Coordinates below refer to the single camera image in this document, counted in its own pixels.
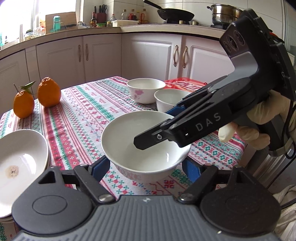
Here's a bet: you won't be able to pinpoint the white floral bowl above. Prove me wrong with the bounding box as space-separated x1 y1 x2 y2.
154 88 190 113
126 78 166 104

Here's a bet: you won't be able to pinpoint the white fruit plate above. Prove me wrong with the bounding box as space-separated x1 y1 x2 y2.
1 129 51 218

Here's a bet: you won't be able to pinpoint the white kitchen cabinets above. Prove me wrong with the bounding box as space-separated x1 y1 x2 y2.
1 33 234 113

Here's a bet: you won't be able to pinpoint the white gloved right hand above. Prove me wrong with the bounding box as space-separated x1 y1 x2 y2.
218 90 290 150

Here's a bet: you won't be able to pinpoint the red gift box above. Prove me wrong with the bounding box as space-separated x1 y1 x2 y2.
165 77 207 92

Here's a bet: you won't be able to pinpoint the patterned tablecloth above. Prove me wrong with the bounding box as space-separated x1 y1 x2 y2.
1 77 246 197

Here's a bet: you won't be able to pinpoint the steel pot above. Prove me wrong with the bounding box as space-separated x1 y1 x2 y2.
207 4 243 25

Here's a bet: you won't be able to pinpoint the orange without leaf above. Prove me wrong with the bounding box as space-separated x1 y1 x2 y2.
37 77 61 108

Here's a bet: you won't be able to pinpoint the black wok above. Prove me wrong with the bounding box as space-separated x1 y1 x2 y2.
143 0 195 22

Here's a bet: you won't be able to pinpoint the orange with leaf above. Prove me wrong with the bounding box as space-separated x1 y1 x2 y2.
13 81 35 119

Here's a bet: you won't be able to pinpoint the knife block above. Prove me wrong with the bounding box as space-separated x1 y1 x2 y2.
94 4 107 24

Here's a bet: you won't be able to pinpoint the soy sauce bottle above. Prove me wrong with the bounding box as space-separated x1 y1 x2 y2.
90 11 97 28

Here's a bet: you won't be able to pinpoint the wooden cutting board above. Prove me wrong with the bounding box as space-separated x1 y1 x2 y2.
45 11 77 34

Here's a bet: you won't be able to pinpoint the teal water bottle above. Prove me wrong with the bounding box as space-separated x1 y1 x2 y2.
53 15 61 32

